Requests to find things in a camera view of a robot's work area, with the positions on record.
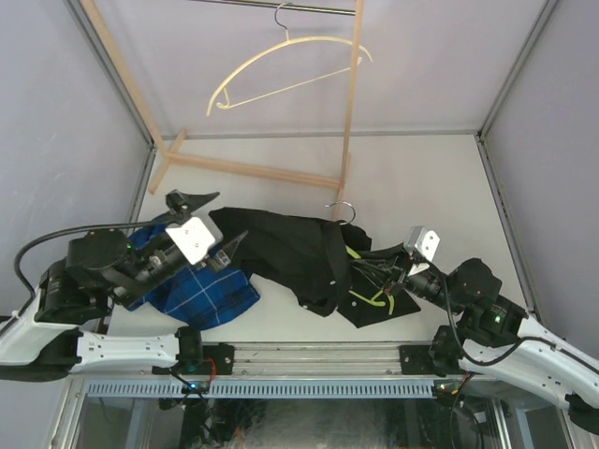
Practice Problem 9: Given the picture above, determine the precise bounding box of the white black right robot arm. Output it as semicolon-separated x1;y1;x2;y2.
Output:
348;244;598;434

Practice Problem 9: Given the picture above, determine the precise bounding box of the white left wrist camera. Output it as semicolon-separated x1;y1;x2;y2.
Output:
166;216;223;265

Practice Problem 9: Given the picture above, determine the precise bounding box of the black left camera cable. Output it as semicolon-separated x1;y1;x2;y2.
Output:
13;217;179;300

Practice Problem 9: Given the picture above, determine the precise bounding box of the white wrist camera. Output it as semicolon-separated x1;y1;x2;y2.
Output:
403;225;440;277
166;216;223;265

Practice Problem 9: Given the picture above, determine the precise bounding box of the metal hanging rod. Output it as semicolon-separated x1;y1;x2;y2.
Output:
197;0;356;16

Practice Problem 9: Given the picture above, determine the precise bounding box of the blue plaid shirt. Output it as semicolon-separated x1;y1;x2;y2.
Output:
121;211;261;331

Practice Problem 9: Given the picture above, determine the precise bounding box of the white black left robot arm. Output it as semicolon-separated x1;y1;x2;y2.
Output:
1;190;246;383

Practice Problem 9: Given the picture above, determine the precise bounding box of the wooden clothes rack frame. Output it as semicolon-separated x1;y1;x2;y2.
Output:
80;1;364;200

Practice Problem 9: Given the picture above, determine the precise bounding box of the green plastic hanger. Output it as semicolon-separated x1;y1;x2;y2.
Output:
326;200;398;327

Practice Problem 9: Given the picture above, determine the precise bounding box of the black right camera cable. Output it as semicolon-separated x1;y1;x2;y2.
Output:
425;261;530;369

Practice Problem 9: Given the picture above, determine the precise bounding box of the beige plastic hanger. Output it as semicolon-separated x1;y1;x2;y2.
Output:
206;1;373;116

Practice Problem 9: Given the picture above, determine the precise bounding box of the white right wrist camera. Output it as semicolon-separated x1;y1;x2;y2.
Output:
403;225;440;277

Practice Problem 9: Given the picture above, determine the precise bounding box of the black camera cable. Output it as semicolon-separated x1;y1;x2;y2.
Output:
13;217;179;300
425;261;530;369

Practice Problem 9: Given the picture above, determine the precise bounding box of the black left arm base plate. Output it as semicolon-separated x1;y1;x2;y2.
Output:
152;343;235;376

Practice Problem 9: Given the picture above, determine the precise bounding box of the blue slotted cable duct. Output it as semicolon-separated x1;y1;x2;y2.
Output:
86;379;434;399

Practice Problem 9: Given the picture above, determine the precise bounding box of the aluminium extrusion rail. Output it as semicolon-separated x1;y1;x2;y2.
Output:
67;340;576;379

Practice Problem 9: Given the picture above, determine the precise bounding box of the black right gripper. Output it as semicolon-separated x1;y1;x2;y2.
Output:
349;240;464;316

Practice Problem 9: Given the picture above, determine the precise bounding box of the black button shirt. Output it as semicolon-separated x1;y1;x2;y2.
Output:
209;207;421;328

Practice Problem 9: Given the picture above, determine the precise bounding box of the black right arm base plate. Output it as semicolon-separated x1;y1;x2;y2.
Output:
399;344;464;377

